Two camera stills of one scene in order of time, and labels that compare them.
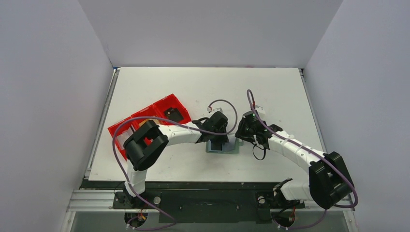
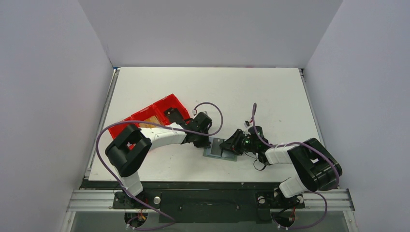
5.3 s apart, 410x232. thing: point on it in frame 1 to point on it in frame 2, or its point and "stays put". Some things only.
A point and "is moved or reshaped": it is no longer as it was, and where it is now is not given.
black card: x=173 y=113 stays put
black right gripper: x=244 y=134 to x=235 y=144
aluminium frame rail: x=102 y=201 stays put
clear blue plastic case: x=231 y=147 is moved or reshaped
